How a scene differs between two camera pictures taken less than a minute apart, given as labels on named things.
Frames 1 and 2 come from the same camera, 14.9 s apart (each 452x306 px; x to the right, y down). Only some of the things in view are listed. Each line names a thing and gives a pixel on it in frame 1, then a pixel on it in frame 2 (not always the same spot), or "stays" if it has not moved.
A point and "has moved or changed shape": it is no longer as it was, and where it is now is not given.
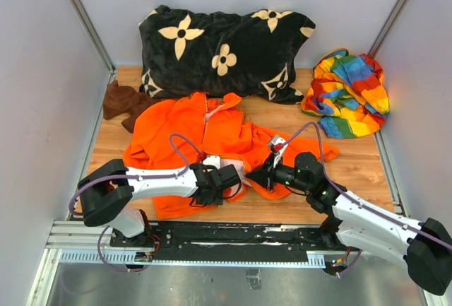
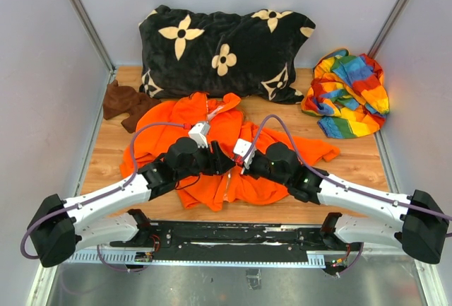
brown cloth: x=123 y=99 stays
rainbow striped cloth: x=347 y=93 stays
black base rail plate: x=201 y=237 stays
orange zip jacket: x=174 y=135 has moved or changed shape
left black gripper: x=217 y=200 to x=215 y=158
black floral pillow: x=183 y=53 stays
